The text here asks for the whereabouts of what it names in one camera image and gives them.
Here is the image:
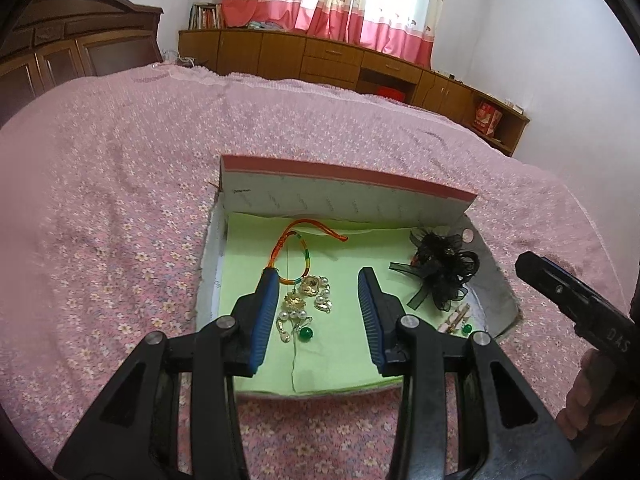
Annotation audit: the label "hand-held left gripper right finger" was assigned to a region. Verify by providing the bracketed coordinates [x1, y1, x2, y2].
[357, 267, 581, 480]

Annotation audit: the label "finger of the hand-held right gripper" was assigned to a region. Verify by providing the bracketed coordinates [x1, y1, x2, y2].
[515, 252, 597, 319]

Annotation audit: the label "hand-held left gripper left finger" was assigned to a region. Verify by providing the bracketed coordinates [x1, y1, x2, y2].
[52, 268, 281, 480]

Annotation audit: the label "gold pearl earrings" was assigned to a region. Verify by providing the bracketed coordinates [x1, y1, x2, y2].
[274, 292, 313, 345]

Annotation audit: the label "gold pearl brooch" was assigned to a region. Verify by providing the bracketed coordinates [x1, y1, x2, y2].
[297, 275, 333, 313]

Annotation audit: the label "orange cord bracelet green beads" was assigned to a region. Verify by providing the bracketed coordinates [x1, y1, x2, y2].
[267, 218, 348, 286]

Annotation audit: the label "pink hair clips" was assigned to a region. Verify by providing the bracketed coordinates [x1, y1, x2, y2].
[439, 305, 473, 333]

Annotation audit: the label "black mesh hair bow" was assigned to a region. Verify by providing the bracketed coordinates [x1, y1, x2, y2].
[390, 227, 481, 311]

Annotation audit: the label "pink cardboard box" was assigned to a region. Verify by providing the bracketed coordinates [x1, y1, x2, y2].
[195, 154, 523, 401]

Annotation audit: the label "person's right hand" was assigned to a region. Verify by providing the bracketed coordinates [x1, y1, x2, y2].
[557, 347, 633, 441]

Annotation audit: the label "green paper sheet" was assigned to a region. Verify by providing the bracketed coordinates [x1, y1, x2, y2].
[222, 212, 471, 396]

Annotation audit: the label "red gift box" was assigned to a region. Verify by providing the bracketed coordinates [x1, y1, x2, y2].
[472, 100, 505, 136]

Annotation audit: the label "pink floral bedspread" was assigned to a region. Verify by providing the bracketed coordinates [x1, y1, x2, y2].
[0, 62, 636, 480]

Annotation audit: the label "long wooden cabinet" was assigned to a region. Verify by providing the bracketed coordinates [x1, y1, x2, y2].
[177, 27, 531, 157]

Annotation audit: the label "row of books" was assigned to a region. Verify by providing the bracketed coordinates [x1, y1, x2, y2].
[189, 2, 223, 31]

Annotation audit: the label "pink and cream curtain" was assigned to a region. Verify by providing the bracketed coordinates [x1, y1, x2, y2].
[220, 0, 448, 68]

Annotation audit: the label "dark wooden headboard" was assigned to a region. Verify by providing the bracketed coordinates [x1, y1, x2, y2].
[0, 0, 165, 111]

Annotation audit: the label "white cables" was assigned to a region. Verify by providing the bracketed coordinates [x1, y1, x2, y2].
[162, 50, 208, 68]

